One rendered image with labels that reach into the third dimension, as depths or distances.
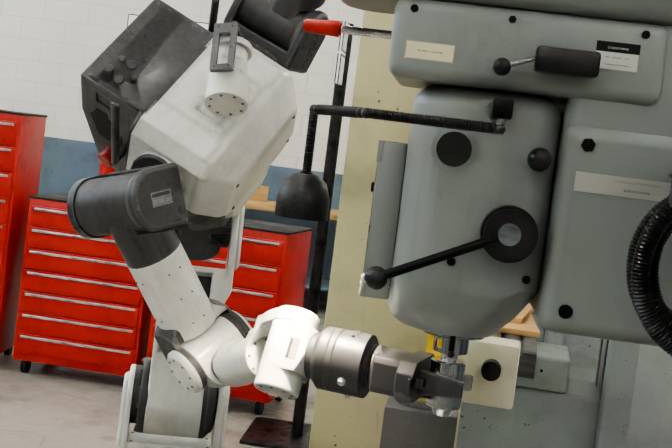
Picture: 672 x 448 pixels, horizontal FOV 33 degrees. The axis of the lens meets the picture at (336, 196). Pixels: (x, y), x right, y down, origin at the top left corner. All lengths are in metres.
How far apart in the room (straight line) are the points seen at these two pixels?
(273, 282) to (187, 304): 4.30
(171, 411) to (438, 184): 0.91
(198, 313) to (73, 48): 9.41
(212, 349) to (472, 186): 0.57
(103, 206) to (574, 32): 0.75
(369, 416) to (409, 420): 1.45
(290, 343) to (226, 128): 0.39
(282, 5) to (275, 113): 0.20
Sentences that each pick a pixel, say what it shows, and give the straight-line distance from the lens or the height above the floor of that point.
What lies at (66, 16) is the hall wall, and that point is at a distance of 11.21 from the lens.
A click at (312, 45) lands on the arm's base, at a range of 1.96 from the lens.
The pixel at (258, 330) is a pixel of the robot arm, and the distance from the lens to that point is 1.67.
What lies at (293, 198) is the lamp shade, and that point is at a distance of 1.50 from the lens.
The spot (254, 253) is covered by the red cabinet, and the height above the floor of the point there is 0.87.
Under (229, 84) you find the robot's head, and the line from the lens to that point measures 1.71.
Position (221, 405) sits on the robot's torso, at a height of 1.02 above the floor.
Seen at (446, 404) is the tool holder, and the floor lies 1.21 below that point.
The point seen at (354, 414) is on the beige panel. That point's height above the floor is 0.76.
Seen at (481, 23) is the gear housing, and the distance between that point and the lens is 1.42.
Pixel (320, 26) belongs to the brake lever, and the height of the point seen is 1.70.
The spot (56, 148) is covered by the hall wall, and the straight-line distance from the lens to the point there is 11.16.
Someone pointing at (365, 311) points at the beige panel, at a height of 1.06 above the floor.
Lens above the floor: 1.55
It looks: 3 degrees down
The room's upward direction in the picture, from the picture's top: 7 degrees clockwise
